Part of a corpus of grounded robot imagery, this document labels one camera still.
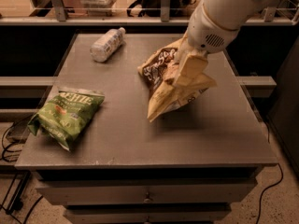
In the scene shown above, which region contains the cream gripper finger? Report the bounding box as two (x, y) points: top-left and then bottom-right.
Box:
(173, 53), (207, 87)
(187, 73), (217, 90)

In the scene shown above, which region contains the brown sea salt chip bag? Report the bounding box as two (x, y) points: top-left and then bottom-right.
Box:
(137, 39), (207, 121)

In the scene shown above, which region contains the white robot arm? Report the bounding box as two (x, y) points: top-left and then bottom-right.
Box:
(173, 0), (277, 90)

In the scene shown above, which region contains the clear plastic water bottle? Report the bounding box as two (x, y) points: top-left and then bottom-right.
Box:
(90, 27), (126, 63)

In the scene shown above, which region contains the green chip bag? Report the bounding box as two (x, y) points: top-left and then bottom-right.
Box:
(27, 87), (105, 151)

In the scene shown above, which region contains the grey cabinet with drawers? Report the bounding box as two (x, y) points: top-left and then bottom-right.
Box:
(14, 31), (278, 224)

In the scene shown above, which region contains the grey metal railing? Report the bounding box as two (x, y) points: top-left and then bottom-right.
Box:
(0, 0), (298, 26)

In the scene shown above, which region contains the upper grey drawer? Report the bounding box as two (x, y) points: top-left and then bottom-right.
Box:
(36, 178), (257, 206)

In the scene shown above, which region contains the grey drawer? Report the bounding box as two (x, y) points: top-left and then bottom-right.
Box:
(64, 204), (231, 224)
(36, 178), (257, 206)

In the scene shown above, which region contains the lower grey drawer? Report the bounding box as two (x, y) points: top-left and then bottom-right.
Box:
(64, 204), (231, 224)

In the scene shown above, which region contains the black cable right floor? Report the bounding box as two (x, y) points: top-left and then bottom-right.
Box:
(254, 133), (284, 224)

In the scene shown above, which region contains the black cables left floor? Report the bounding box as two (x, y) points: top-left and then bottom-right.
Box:
(0, 114), (44, 224)

